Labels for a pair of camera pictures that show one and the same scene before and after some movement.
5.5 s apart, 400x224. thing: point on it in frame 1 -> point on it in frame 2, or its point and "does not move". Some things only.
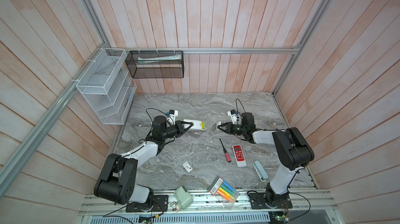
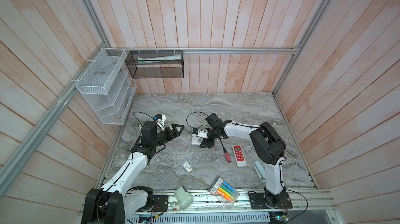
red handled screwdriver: x=226 y=154 does not move
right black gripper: x=228 y=127 -> x=207 y=142
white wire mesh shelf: x=110 y=85 does not move
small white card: x=187 y=166 does not move
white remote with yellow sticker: x=197 y=124 -> x=196 y=139
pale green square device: x=183 y=197 does not move
